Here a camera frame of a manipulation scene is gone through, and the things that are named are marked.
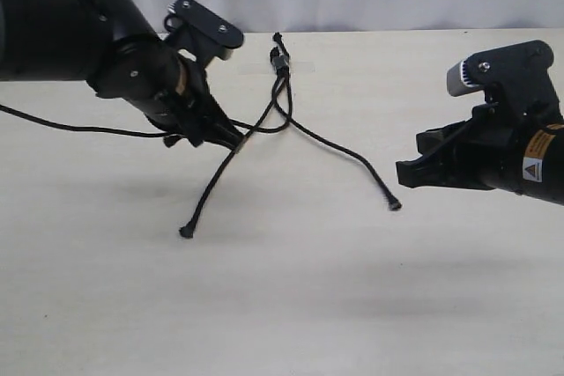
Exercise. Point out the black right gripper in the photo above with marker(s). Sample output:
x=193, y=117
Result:
x=483, y=153

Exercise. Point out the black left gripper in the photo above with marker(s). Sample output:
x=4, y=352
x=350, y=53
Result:
x=168, y=89

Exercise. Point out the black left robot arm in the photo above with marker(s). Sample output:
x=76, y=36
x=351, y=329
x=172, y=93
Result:
x=110, y=45

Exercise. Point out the clear adhesive tape strip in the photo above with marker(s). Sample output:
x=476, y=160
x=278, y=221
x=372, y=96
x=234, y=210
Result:
x=268, y=68

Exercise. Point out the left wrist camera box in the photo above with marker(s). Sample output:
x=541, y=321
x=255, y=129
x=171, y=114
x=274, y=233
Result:
x=192, y=27

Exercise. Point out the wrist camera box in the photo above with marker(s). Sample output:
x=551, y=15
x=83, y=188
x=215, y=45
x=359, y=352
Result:
x=515, y=78
x=192, y=27

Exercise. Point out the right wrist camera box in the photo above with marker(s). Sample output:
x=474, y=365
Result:
x=515, y=78

